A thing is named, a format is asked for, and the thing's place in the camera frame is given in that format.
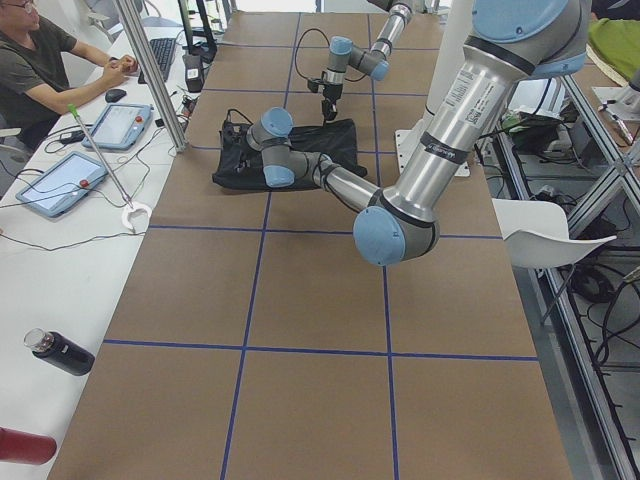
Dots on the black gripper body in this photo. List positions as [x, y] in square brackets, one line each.
[242, 150]
[330, 93]

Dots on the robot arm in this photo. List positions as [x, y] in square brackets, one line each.
[372, 62]
[508, 42]

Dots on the person right hand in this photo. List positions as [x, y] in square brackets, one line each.
[115, 71]

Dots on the upper blue teach pendant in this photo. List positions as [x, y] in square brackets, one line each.
[120, 125]

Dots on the blue teach pendant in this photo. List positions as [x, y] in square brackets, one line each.
[63, 185]
[120, 125]

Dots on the metal grabber rod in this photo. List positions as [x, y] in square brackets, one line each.
[130, 206]

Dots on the black keyboard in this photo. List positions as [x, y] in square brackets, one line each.
[163, 50]

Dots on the black computer mouse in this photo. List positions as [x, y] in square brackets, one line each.
[114, 95]

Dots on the lower blue teach pendant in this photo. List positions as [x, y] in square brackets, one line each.
[63, 185]

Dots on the seated person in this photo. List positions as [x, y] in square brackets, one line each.
[35, 88]

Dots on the white chair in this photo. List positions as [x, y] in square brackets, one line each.
[536, 234]

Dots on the black water bottle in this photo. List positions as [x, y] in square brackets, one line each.
[59, 351]

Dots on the red bottle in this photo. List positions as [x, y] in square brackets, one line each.
[26, 448]

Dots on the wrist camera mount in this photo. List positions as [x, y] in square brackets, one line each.
[314, 84]

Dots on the aluminium frame post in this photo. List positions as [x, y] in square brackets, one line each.
[130, 19]

